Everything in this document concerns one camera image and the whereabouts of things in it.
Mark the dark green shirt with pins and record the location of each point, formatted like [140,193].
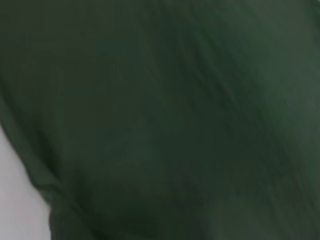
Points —
[160,112]

